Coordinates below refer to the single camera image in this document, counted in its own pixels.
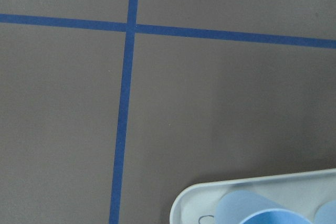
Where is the light blue cup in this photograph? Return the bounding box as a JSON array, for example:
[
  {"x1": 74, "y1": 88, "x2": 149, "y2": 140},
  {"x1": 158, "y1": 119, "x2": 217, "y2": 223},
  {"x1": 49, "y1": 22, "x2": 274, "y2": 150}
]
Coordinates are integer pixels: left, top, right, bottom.
[
  {"x1": 314, "y1": 200, "x2": 336, "y2": 224},
  {"x1": 214, "y1": 190, "x2": 311, "y2": 223}
]

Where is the white plastic serving tray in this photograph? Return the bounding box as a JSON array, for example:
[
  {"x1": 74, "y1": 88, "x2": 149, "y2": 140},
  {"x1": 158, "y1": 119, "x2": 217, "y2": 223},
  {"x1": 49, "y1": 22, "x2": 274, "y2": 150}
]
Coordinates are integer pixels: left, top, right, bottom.
[{"x1": 170, "y1": 169, "x2": 335, "y2": 223}]

